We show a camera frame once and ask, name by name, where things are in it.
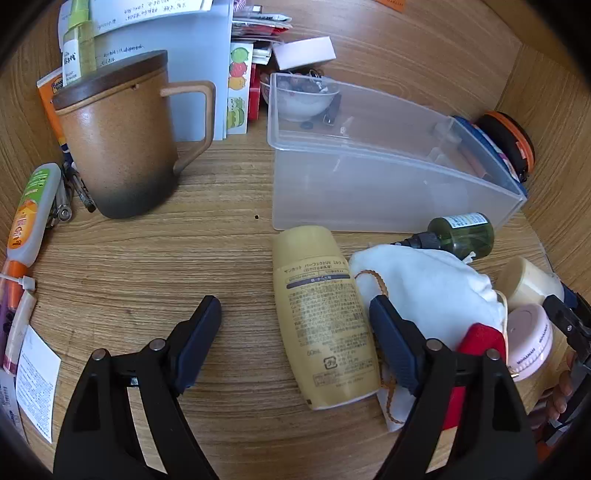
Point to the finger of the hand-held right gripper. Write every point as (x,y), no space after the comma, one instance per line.
(572,297)
(570,330)

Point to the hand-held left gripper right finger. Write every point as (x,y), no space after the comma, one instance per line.
(392,344)

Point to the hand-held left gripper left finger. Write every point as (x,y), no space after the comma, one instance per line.
(203,341)

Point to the pink cosmetic jar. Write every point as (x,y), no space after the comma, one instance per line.
(531,337)

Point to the cream plastic jar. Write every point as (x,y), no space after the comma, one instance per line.
(526,281)

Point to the yellow sunscreen bottle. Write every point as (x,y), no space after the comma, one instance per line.
(323,318)

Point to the red velvet pouch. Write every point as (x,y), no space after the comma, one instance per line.
(480,341)

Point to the clear plastic storage bin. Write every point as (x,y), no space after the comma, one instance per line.
(369,175)

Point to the person's right hand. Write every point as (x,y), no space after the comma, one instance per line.
(561,392)

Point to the green glass dropper bottle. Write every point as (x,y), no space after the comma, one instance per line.
(461,233)

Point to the blue patchwork pouch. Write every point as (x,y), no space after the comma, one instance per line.
(496,154)

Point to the black orange round case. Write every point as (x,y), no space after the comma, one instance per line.
(512,138)

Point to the white paper label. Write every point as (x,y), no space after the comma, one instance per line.
(37,383)

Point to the white sachet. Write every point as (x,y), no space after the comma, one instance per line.
(21,332)

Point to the dark pen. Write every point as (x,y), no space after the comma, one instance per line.
(83,194)

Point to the silver pen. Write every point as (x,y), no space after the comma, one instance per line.
(62,205)

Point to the purple packet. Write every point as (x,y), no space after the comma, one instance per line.
(7,323)

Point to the brown ceramic mug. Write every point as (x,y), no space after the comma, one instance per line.
(120,157)

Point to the white tube with orange label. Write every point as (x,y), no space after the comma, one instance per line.
(32,212)

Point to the fruit print box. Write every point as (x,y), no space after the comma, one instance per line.
(239,92)

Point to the white ceramic bowl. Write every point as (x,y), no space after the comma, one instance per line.
(300,106)

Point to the white bowl of trinkets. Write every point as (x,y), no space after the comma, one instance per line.
(302,83)

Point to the dark wooden mug lid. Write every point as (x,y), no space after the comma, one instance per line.
(111,78)

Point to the orange cardboard box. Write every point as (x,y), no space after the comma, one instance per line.
(48,106)

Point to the white card box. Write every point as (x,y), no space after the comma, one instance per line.
(304,53)

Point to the stack of books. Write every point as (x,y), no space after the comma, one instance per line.
(261,27)

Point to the green spray bottle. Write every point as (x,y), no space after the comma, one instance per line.
(76,41)

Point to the white printed paper sheets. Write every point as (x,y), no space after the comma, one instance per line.
(138,11)

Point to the orange paper note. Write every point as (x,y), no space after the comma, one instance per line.
(390,3)

